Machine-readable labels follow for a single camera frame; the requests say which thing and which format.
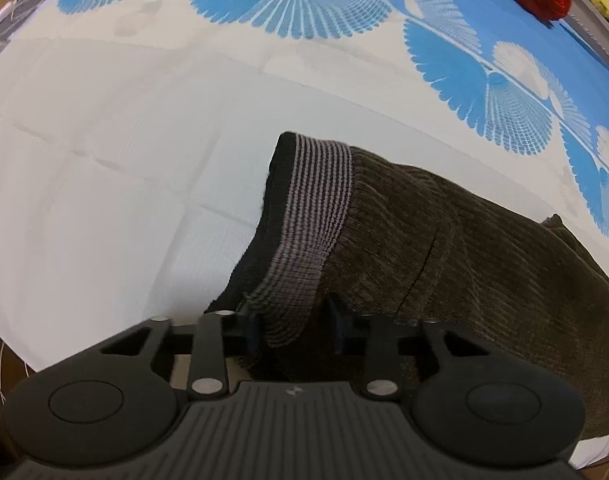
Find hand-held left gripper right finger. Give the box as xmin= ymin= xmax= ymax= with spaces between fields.
xmin=327 ymin=294 xmax=490 ymax=400

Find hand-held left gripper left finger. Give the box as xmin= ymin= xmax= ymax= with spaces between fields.
xmin=99 ymin=310 xmax=264 ymax=402

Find brown corduroy pants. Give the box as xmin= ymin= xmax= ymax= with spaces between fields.
xmin=207 ymin=131 xmax=609 ymax=441

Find blue printed bed sheet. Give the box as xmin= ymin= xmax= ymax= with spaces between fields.
xmin=0 ymin=0 xmax=609 ymax=471

